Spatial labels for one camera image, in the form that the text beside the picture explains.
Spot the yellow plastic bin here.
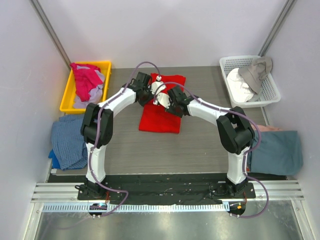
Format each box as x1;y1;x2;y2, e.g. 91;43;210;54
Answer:
59;60;112;115

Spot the white perforated basket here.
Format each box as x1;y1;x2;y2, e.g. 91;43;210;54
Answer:
219;55;281;109

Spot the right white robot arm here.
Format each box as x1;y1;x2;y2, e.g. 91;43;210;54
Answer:
157;86;255;198

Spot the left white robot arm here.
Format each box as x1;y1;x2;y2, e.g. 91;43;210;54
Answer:
75;72;153;200

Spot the pink t shirt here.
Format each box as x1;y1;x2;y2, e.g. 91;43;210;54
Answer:
70;63;105;102

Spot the white slotted cable duct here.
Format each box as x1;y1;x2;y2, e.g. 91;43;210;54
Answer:
42;202;230;214

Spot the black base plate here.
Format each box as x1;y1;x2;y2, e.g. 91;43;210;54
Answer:
75;173;256;206

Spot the red t shirt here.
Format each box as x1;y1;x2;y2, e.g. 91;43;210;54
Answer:
138;75;186;134

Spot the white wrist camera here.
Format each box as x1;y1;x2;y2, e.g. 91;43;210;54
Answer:
153;92;171;109
151;75;166;96

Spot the lavender t shirt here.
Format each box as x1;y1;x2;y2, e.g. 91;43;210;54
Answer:
72;71;106;109

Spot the blue checkered shirt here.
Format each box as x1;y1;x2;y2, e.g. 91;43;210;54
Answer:
50;114;88;170

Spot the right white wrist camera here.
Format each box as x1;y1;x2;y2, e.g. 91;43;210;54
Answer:
153;92;171;109

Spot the teal folded t shirt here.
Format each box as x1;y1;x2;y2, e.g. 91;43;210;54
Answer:
247;130;304;176

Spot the grey shirt in basket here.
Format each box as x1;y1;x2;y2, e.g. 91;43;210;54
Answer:
238;56;273;94

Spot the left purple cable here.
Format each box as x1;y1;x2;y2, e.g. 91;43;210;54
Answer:
87;61;163;217

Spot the white shirt in basket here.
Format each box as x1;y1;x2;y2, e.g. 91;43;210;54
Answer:
226;68;254;103

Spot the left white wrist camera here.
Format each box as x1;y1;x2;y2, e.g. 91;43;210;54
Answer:
151;75;166;96

